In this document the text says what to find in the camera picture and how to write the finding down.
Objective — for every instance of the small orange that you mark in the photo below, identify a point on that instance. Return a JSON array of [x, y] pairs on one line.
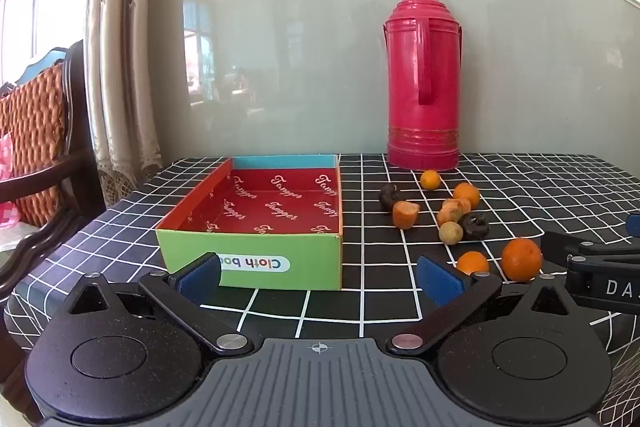
[[430, 180]]

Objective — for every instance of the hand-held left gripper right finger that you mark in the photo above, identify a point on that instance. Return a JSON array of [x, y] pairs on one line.
[[440, 279]]

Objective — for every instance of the blue cushion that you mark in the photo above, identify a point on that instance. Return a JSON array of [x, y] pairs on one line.
[[42, 62]]

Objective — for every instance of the orange woven chair cushion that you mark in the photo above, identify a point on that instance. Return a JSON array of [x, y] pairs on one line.
[[35, 132]]

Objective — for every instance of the medium orange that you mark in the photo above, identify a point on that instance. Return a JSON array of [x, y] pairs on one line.
[[472, 263], [467, 194]]

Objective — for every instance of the beige round potato toy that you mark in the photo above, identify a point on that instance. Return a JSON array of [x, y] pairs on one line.
[[450, 233]]

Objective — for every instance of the large orange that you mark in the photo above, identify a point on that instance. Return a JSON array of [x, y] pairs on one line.
[[521, 259]]

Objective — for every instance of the peeled yellowish orange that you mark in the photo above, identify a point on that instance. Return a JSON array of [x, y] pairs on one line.
[[451, 209]]

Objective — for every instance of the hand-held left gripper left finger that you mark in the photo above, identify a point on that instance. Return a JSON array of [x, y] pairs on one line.
[[200, 277]]

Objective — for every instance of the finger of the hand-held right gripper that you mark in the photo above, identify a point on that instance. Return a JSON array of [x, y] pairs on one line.
[[575, 244], [634, 226]]

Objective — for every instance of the pink checkered cloth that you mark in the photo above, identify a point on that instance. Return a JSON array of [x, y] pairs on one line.
[[6, 157]]

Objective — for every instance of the colourful cardboard box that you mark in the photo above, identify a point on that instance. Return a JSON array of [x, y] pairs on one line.
[[300, 257]]

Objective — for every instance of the beige curtain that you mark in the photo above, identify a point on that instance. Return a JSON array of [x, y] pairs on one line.
[[125, 57]]

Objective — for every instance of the dark wooden chair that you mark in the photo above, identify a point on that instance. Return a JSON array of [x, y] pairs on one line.
[[75, 167]]

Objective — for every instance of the black grid tablecloth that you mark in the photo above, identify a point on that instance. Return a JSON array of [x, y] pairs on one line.
[[350, 307]]

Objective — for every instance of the cut orange piece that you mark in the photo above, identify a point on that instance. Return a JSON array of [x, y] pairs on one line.
[[405, 214]]

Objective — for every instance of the red thermos flask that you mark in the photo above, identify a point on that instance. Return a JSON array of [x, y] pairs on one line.
[[405, 107]]

